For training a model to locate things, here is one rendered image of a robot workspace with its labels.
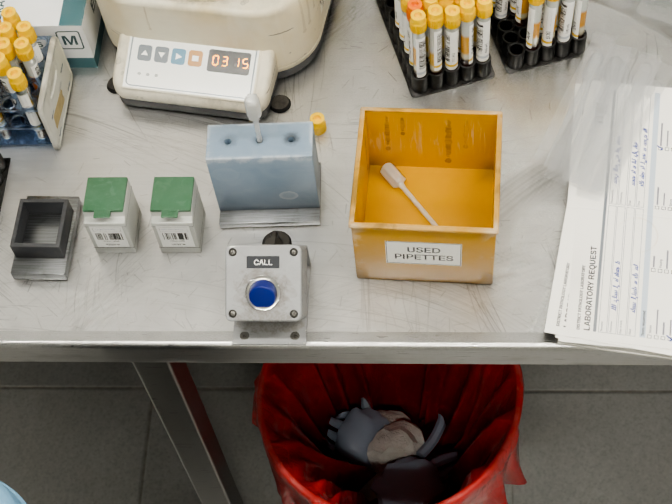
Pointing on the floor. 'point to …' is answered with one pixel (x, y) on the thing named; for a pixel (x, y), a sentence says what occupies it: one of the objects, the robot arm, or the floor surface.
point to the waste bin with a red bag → (340, 472)
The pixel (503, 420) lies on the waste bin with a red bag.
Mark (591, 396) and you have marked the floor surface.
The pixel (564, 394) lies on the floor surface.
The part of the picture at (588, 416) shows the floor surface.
